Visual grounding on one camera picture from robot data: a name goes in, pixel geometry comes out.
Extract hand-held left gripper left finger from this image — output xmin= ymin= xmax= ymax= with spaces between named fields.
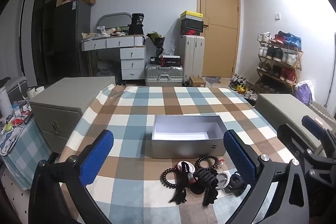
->
xmin=28 ymin=130 xmax=114 ymax=224

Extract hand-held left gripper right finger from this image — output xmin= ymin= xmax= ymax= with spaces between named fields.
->
xmin=223 ymin=129 xmax=311 ymax=224

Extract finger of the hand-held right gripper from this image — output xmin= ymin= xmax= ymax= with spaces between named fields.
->
xmin=301 ymin=115 xmax=336 ymax=159
xmin=277 ymin=123 xmax=319 ymax=169

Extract thick black hair tie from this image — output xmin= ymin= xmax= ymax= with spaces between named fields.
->
xmin=225 ymin=173 xmax=247 ymax=196

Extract grey cardboard box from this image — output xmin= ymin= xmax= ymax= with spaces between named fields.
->
xmin=151 ymin=115 xmax=227 ymax=159

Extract wicker basket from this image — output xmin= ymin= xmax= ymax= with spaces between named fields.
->
xmin=309 ymin=100 xmax=336 ymax=121

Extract plain grey cabinet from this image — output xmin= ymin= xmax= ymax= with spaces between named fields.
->
xmin=255 ymin=93 xmax=334 ymax=157

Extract purple plastic bag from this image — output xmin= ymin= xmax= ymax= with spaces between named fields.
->
xmin=294 ymin=79 xmax=316 ymax=107

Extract red rimmed white disc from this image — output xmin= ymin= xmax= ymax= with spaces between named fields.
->
xmin=176 ymin=160 xmax=195 ymax=175

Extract checked tablecloth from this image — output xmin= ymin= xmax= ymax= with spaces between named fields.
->
xmin=61 ymin=84 xmax=290 ymax=224

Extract wooden shoe rack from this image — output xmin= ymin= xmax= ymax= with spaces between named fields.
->
xmin=256 ymin=40 xmax=304 ymax=95

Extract grey cabinet with drawers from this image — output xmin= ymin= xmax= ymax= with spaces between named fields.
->
xmin=29 ymin=77 xmax=116 ymax=154

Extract pile of colourful shoes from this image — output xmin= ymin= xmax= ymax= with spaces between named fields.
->
xmin=228 ymin=74 xmax=259 ymax=107

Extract side table with checked cloth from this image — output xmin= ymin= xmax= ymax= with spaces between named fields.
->
xmin=0 ymin=115 xmax=53 ymax=191

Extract rows of assorted sneakers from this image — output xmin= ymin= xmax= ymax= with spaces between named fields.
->
xmin=257 ymin=30 xmax=302 ymax=84

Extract grey floor mat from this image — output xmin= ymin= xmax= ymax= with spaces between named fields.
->
xmin=204 ymin=76 xmax=224 ymax=85

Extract small brown cardboard box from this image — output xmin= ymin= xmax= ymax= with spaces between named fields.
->
xmin=189 ymin=76 xmax=207 ymax=88

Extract white paper roll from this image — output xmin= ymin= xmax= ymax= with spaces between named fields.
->
xmin=26 ymin=86 xmax=45 ymax=99

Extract white dressing table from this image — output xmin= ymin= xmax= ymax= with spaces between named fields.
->
xmin=80 ymin=35 xmax=146 ymax=80

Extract silver suitcase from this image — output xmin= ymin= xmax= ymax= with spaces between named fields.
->
xmin=144 ymin=62 xmax=184 ymax=87

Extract white bottle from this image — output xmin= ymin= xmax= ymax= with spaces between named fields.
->
xmin=0 ymin=86 xmax=13 ymax=117

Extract white suitcase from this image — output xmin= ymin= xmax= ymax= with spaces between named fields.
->
xmin=179 ymin=34 xmax=205 ymax=83

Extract red striped black shoe box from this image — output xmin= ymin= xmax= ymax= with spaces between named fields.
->
xmin=160 ymin=55 xmax=182 ymax=67

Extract dark grey fridge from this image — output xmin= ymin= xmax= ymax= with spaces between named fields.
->
xmin=54 ymin=0 xmax=91 ymax=81

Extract wooden door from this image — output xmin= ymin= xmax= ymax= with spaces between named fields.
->
xmin=197 ymin=0 xmax=241 ymax=78

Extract black wrapped flower bouquet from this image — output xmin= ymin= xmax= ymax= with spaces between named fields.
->
xmin=146 ymin=31 xmax=165 ymax=59

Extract black and red shoe box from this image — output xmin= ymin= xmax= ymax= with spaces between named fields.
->
xmin=180 ymin=27 xmax=203 ymax=36

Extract black wardrobe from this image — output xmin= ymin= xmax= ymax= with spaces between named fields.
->
xmin=31 ymin=0 xmax=64 ymax=86

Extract black paper bag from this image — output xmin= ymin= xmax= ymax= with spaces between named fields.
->
xmin=128 ymin=13 xmax=146 ymax=36

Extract grey framed mirror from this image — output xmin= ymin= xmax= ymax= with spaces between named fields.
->
xmin=96 ymin=12 xmax=133 ymax=31

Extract yellow shoe box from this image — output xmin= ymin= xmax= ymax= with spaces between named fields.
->
xmin=180 ymin=10 xmax=204 ymax=19

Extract black spiral hair tie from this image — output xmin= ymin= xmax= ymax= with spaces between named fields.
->
xmin=195 ymin=155 xmax=220 ymax=170
xmin=161 ymin=167 xmax=186 ymax=189

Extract black ribbon hair tie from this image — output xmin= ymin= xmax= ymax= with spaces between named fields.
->
xmin=169 ymin=182 xmax=188 ymax=205
xmin=202 ymin=186 xmax=218 ymax=207

